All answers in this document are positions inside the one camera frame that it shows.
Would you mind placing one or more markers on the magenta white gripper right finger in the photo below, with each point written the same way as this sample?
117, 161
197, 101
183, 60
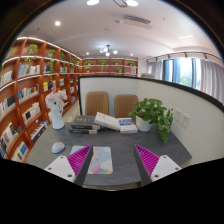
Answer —
153, 167

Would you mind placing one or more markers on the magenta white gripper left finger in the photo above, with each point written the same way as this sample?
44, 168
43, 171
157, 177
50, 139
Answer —
73, 168

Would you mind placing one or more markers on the light blue computer mouse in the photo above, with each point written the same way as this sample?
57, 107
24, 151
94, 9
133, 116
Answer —
57, 147

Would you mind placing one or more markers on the colourful pastel mouse pad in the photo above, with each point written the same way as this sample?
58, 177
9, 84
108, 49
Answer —
101, 162

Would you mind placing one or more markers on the dark book bottom of stack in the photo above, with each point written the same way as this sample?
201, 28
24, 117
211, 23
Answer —
83, 131

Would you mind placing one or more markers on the dark book of stack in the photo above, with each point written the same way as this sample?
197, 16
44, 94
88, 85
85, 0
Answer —
85, 122
83, 131

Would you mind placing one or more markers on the dark book top of stack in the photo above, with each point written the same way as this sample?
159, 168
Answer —
85, 122

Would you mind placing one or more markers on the white book under blue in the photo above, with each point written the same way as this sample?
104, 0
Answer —
128, 129

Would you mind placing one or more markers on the white leaning book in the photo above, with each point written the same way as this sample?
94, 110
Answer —
107, 121

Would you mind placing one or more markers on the green potted plant white pot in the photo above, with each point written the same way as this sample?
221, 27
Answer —
152, 111

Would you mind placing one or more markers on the right brown chair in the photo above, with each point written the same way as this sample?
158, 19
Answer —
124, 104

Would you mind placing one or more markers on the brown chair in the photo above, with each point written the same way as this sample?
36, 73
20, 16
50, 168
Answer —
124, 104
97, 101

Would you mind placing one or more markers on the left brown chair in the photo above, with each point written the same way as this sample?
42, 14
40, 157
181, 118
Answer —
97, 101

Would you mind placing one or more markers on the large wooden bookshelf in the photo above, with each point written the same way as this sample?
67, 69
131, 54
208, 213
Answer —
32, 68

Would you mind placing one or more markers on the white window curtain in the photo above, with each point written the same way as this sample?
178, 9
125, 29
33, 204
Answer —
212, 80

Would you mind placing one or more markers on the ceiling chandelier lamp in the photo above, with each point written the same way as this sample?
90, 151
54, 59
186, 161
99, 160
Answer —
107, 51

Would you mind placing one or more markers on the ceiling air vent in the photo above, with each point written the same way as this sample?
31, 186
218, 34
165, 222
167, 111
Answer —
132, 20

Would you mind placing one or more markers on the wall power socket right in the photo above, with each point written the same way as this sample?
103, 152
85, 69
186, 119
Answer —
185, 119

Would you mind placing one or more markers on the wall power socket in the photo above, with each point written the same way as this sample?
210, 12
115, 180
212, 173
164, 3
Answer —
185, 119
177, 114

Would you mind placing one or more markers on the wall power socket left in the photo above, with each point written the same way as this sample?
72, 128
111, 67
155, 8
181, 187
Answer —
177, 114

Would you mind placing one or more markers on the back wall wooden shelf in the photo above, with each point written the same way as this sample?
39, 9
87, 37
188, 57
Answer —
110, 66

